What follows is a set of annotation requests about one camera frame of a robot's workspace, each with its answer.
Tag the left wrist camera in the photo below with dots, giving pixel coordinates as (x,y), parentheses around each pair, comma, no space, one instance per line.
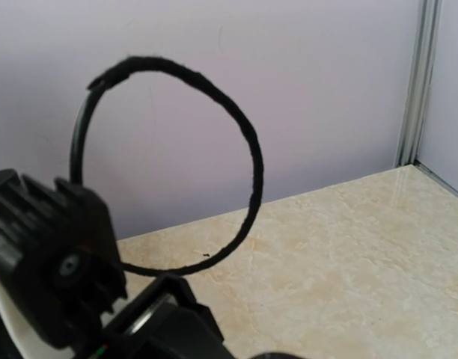
(59,263)

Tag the left aluminium corner post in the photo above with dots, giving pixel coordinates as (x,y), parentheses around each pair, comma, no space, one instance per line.
(420,78)

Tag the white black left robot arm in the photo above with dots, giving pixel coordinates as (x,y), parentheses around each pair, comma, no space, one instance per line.
(163,321)

